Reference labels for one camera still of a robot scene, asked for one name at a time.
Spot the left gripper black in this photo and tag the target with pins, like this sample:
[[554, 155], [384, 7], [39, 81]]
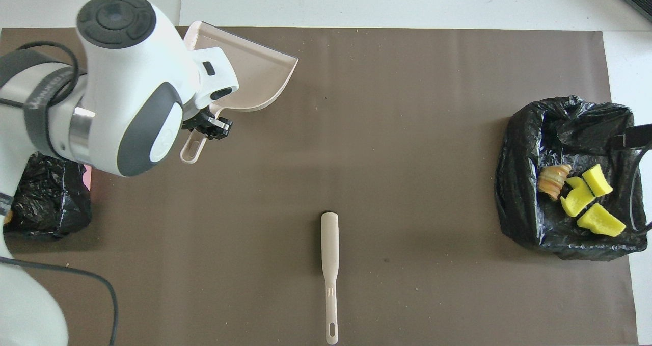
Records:
[[196, 122]]

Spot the beige plastic dustpan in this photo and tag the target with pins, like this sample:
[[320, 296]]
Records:
[[249, 76]]

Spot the beige hand brush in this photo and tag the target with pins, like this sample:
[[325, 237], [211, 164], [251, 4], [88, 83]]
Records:
[[330, 244]]

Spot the beige sponge piece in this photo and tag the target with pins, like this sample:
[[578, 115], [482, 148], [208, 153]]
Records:
[[553, 181]]

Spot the yellow sponge piece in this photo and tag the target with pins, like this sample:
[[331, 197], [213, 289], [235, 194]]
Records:
[[577, 200], [597, 180], [601, 221]]

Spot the pink plastic bin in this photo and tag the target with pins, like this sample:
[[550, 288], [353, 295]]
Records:
[[88, 175]]

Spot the left black-bagged pink bin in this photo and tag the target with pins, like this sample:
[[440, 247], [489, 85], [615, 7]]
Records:
[[51, 203]]

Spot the right black-bagged bin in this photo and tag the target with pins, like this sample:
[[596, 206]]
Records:
[[524, 193]]

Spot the brown paper mat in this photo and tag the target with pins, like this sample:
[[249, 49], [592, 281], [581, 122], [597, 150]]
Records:
[[356, 132]]

